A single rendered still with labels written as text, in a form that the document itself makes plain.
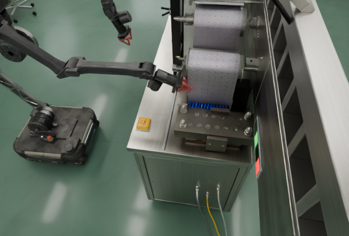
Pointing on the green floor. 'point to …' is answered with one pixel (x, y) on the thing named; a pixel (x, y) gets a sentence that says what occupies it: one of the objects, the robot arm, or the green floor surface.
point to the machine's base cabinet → (190, 180)
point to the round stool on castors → (20, 5)
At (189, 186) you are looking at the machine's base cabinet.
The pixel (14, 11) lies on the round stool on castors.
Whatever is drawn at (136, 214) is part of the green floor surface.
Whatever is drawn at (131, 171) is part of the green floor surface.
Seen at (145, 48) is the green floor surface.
